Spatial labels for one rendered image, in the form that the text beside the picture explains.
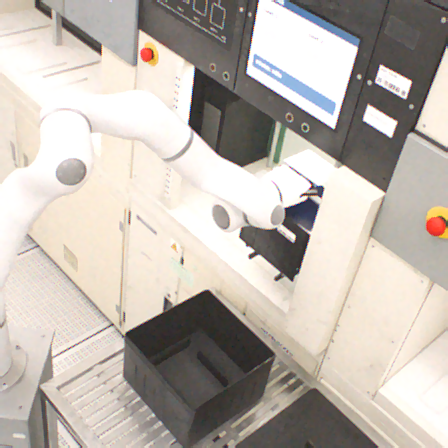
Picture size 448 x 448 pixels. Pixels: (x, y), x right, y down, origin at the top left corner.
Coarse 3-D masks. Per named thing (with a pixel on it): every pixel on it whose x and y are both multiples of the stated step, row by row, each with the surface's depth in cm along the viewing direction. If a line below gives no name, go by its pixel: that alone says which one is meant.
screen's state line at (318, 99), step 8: (256, 56) 153; (256, 64) 154; (264, 64) 152; (272, 64) 150; (264, 72) 153; (272, 72) 151; (280, 72) 149; (280, 80) 150; (288, 80) 148; (296, 80) 146; (296, 88) 147; (304, 88) 145; (312, 88) 144; (304, 96) 146; (312, 96) 145; (320, 96) 143; (320, 104) 144; (328, 104) 142; (328, 112) 143
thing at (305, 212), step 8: (304, 200) 175; (288, 208) 180; (296, 208) 178; (304, 208) 176; (312, 208) 174; (296, 216) 179; (304, 216) 177; (312, 216) 175; (304, 224) 178; (312, 224) 176
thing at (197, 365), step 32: (160, 320) 169; (192, 320) 181; (224, 320) 175; (128, 352) 163; (160, 352) 178; (192, 352) 180; (224, 352) 181; (256, 352) 169; (160, 384) 155; (192, 384) 172; (224, 384) 172; (256, 384) 165; (160, 416) 162; (192, 416) 149; (224, 416) 163
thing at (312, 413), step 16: (304, 400) 162; (320, 400) 163; (288, 416) 158; (304, 416) 159; (320, 416) 159; (336, 416) 160; (256, 432) 154; (272, 432) 154; (288, 432) 155; (304, 432) 155; (320, 432) 156; (336, 432) 157; (352, 432) 157
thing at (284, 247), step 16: (288, 160) 167; (304, 160) 169; (320, 160) 170; (304, 176) 164; (320, 176) 164; (288, 224) 166; (256, 240) 178; (272, 240) 173; (288, 240) 169; (304, 240) 164; (272, 256) 176; (288, 256) 171; (304, 256) 169; (288, 272) 173
